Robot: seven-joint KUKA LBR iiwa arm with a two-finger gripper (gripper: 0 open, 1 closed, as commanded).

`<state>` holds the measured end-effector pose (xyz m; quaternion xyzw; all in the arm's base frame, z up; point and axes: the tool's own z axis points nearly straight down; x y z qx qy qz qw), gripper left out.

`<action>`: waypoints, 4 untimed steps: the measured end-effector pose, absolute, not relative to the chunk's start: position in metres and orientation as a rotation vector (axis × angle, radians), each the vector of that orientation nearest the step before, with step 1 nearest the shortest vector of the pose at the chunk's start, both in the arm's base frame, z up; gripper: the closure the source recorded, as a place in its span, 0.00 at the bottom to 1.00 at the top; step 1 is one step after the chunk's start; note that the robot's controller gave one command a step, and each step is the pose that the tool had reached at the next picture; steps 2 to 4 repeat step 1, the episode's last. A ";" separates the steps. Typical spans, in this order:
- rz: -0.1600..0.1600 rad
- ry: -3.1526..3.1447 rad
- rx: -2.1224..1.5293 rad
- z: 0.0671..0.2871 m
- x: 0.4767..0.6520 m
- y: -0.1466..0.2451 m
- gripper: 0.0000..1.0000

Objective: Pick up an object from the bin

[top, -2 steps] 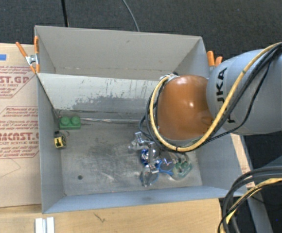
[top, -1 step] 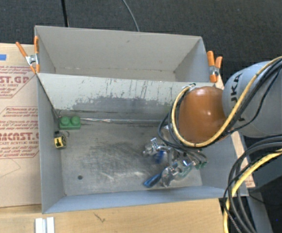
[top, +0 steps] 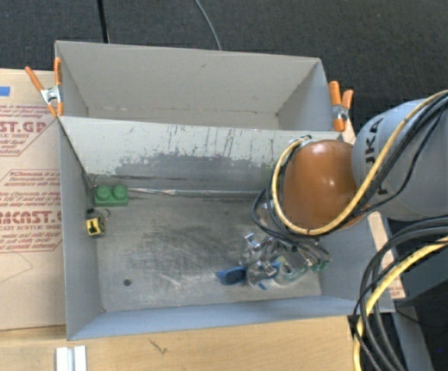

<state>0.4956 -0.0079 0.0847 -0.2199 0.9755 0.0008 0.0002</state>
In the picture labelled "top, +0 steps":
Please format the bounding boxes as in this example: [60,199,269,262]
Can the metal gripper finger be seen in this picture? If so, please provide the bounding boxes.
[246,261,281,288]
[243,232,272,255]

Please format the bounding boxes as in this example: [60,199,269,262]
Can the blue flat object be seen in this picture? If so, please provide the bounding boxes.
[216,266,269,291]

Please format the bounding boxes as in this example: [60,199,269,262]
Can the grey metal bin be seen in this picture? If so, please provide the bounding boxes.
[53,39,379,342]

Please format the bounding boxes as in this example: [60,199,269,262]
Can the green toy brick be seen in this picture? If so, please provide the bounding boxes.
[93,184,130,208]

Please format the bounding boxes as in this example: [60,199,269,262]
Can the yellow and black tape measure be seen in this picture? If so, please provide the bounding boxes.
[85,208,110,238]

